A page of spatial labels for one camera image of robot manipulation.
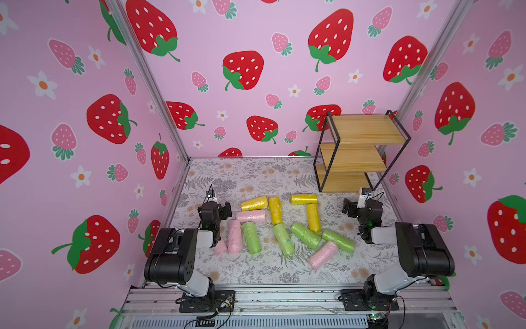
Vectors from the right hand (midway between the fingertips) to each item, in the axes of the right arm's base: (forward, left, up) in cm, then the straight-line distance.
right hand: (359, 200), depth 95 cm
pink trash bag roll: (-11, +48, -2) cm, 49 cm away
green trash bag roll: (-21, +49, -2) cm, 53 cm away
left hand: (-6, +67, 0) cm, 68 cm away
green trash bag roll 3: (-19, +26, -2) cm, 32 cm away
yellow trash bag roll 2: (-8, +39, -1) cm, 40 cm away
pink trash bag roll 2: (-22, +56, -2) cm, 60 cm away
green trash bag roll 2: (-21, +35, -3) cm, 41 cm away
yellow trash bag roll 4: (-9, +22, -3) cm, 24 cm away
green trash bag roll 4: (-21, +10, -3) cm, 23 cm away
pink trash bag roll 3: (-27, +61, -2) cm, 67 cm away
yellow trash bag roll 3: (0, +26, -2) cm, 26 cm away
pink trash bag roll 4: (-26, +19, -3) cm, 32 cm away
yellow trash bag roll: (-5, +50, -1) cm, 50 cm away
